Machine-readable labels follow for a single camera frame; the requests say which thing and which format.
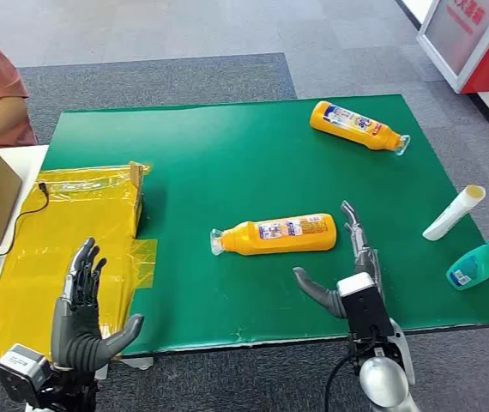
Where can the white tube bottle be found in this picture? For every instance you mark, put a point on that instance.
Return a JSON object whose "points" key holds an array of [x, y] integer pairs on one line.
{"points": [[452, 213]]}

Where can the red and white sign board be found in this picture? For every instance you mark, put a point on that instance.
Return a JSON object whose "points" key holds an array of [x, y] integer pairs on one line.
{"points": [[467, 34]]}

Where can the green table mat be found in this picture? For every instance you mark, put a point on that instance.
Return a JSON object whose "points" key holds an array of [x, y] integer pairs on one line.
{"points": [[249, 170]]}

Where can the white table bracket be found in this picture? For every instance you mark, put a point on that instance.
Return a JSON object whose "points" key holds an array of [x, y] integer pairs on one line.
{"points": [[101, 372], [144, 363]]}

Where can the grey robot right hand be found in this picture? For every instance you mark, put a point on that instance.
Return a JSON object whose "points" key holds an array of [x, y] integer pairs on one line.
{"points": [[362, 259]]}

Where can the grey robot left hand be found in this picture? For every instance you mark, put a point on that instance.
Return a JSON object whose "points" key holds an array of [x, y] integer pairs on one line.
{"points": [[75, 335]]}

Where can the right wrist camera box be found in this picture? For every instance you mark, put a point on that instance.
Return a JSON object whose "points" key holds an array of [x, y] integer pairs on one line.
{"points": [[365, 307]]}

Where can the teal bottle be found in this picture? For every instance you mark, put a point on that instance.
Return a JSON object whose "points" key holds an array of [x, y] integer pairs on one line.
{"points": [[478, 264]]}

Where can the white side table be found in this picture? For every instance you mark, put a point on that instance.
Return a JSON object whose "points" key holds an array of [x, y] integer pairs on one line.
{"points": [[25, 165]]}

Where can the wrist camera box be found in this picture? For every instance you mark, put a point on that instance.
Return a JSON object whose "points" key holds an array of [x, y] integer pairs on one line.
{"points": [[365, 307], [22, 369]]}

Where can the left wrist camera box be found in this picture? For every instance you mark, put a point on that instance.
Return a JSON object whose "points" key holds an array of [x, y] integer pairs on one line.
{"points": [[22, 369]]}

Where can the orange bottle with clear cap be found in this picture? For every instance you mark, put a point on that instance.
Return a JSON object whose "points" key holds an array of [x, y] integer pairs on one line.
{"points": [[352, 126], [279, 234]]}

